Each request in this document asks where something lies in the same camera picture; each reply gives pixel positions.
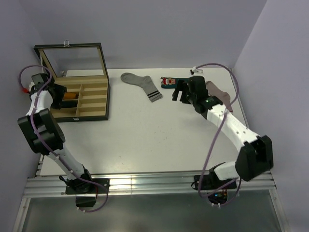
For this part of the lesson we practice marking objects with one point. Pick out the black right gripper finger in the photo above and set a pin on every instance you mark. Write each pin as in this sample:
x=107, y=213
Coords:
x=181, y=85
x=175, y=94

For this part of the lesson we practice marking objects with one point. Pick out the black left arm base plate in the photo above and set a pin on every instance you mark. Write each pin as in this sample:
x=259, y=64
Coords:
x=100, y=186

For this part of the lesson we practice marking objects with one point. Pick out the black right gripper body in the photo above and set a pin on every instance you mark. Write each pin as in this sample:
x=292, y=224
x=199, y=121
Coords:
x=190, y=97

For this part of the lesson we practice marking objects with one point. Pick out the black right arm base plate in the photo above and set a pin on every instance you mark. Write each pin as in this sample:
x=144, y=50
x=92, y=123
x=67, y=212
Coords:
x=209, y=182

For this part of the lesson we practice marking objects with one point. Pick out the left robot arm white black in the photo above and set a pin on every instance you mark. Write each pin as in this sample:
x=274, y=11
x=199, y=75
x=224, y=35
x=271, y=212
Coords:
x=45, y=136

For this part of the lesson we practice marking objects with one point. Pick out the dark green reindeer sock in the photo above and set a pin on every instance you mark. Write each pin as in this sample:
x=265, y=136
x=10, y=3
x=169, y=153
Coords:
x=170, y=82

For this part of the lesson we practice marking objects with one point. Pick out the navy santa sock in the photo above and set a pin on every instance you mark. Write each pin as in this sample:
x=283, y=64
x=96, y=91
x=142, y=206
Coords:
x=68, y=104

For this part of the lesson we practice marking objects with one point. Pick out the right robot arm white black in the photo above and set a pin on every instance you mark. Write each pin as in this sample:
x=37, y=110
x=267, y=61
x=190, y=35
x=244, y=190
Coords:
x=255, y=152

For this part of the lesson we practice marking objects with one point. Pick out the aluminium rail frame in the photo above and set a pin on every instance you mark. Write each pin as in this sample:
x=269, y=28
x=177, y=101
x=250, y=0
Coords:
x=150, y=152

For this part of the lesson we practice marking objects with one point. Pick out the grey striped sock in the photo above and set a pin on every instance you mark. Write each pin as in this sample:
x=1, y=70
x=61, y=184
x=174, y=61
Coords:
x=144, y=82

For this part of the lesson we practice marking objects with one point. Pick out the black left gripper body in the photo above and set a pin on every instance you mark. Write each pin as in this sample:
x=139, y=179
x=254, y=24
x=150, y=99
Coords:
x=59, y=91

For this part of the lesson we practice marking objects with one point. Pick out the black compartment box beige lining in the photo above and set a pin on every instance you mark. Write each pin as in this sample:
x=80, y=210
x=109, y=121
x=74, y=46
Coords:
x=81, y=68

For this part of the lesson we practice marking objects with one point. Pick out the mustard yellow sock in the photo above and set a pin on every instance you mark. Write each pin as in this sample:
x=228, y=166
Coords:
x=70, y=96

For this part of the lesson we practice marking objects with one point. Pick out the taupe sock red cuff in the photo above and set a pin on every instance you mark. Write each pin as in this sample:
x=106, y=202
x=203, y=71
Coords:
x=213, y=90

